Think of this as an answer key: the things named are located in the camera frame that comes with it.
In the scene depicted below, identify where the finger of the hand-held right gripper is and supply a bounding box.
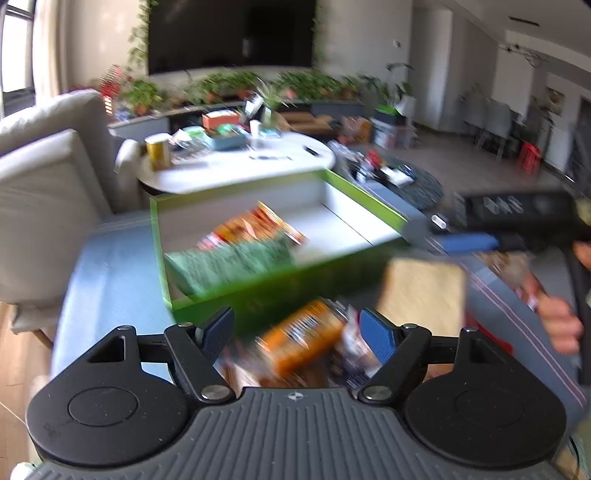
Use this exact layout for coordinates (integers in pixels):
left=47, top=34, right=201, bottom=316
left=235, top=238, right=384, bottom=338
left=431, top=232, right=502, bottom=254
left=404, top=213, right=462, bottom=238

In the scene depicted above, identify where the television cabinet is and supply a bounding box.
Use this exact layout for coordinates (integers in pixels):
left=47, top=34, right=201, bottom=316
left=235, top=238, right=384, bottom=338
left=108, top=99, right=370, bottom=139

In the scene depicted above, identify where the white round table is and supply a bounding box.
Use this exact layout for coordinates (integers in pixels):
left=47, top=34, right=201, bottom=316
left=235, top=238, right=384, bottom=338
left=136, top=131, right=337, bottom=195

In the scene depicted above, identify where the orange plastic bag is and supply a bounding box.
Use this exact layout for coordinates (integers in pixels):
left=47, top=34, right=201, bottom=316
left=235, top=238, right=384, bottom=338
left=339, top=117, right=372, bottom=144

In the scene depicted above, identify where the open cardboard box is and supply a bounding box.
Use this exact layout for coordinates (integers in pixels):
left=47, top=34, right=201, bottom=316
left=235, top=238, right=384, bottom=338
left=281, top=113, right=333, bottom=134

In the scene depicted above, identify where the green and black box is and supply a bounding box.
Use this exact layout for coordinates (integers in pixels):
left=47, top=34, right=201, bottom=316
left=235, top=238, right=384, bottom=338
left=374, top=106, right=407, bottom=126

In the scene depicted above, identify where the hanging vine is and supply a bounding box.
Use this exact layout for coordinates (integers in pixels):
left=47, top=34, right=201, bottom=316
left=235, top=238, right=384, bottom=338
left=127, top=0, right=153, bottom=70

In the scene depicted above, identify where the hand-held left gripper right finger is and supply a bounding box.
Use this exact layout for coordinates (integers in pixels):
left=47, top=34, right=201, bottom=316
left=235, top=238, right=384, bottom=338
left=358, top=308, right=513, bottom=403

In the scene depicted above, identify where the red stool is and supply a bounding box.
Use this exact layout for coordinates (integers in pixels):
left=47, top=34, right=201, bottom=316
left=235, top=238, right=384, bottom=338
left=516, top=141, right=543, bottom=174

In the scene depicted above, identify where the green cardboard box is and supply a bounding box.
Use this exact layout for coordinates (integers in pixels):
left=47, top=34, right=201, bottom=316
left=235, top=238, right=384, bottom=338
left=150, top=168, right=409, bottom=324

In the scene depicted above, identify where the green snack packet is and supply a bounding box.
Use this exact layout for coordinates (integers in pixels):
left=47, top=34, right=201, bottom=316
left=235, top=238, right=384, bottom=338
left=164, top=235, right=296, bottom=296

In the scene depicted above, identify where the dark round table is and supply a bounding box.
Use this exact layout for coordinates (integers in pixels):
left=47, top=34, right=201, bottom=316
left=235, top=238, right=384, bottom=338
left=346, top=152, right=444, bottom=213

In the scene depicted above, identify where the clear storage bin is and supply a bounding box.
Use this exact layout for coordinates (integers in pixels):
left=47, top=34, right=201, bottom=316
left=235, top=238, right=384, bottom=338
left=372, top=124, right=414, bottom=149

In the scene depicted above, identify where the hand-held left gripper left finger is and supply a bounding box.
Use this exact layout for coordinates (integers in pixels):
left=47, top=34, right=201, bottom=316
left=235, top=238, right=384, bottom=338
left=83, top=305, right=236, bottom=404

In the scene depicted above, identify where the orange box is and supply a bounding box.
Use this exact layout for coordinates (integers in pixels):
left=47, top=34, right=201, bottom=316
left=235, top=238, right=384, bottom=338
left=202, top=111, right=241, bottom=132

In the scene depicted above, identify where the clear plastic bag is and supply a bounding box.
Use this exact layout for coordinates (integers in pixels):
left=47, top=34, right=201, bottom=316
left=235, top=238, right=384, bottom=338
left=330, top=141, right=365, bottom=171

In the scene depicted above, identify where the black wall television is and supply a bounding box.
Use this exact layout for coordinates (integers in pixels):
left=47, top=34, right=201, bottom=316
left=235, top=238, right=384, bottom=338
left=147, top=0, right=319, bottom=75

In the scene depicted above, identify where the row of potted plants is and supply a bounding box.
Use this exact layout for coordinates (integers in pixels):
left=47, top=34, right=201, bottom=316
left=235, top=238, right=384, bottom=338
left=120, top=65, right=416, bottom=116

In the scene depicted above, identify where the curtain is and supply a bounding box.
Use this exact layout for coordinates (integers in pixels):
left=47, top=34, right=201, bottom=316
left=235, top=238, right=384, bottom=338
left=32, top=0, right=70, bottom=100

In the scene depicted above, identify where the grey dining chair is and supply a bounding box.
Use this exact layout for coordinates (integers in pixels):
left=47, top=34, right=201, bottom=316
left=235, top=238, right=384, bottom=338
left=478, top=99, right=513, bottom=153

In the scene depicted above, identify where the person's right hand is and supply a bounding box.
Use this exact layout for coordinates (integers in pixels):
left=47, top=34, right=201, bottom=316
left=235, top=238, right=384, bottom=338
left=538, top=294, right=586, bottom=356

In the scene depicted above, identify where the red flower decoration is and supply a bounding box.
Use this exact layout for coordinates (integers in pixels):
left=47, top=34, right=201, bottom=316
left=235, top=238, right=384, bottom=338
left=99, top=67, right=127, bottom=114

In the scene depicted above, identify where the grey sofa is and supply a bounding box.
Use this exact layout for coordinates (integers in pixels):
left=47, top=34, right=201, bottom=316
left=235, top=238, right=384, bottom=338
left=0, top=90, right=139, bottom=333

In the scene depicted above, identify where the spider plant in vase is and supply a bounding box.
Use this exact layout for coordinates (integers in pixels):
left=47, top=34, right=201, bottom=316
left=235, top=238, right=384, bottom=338
left=254, top=83, right=287, bottom=125

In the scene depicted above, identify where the orange snack packet dark label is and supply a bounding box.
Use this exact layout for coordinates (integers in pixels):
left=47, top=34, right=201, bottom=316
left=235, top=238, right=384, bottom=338
left=256, top=298, right=347, bottom=377

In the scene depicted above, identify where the blue basket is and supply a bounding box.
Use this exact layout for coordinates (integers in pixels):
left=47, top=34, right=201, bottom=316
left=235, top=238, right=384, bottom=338
left=203, top=129, right=250, bottom=152

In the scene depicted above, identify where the orange red patterned snack packet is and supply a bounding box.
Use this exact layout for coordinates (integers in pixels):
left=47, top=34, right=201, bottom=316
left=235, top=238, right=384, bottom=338
left=198, top=202, right=308, bottom=252

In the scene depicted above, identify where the beige snack packet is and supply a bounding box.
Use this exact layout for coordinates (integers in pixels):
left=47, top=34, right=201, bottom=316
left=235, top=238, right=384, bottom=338
left=376, top=257, right=467, bottom=340

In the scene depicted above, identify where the window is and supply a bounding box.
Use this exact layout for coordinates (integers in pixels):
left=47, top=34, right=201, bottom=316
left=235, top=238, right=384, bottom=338
left=0, top=0, right=38, bottom=107

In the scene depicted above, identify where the brown snack packet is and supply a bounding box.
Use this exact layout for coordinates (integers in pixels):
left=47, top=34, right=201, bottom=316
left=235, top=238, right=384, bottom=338
left=478, top=251, right=550, bottom=315

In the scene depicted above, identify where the yellow can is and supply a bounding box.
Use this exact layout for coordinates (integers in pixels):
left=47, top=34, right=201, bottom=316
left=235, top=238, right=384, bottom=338
left=145, top=133, right=172, bottom=171

